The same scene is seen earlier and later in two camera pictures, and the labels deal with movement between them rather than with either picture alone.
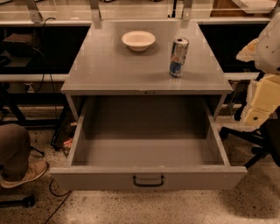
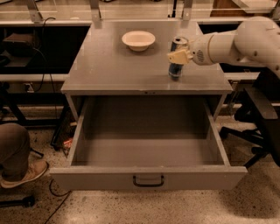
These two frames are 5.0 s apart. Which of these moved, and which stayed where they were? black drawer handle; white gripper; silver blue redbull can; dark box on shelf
Moved: white gripper
Stayed: dark box on shelf; black drawer handle; silver blue redbull can
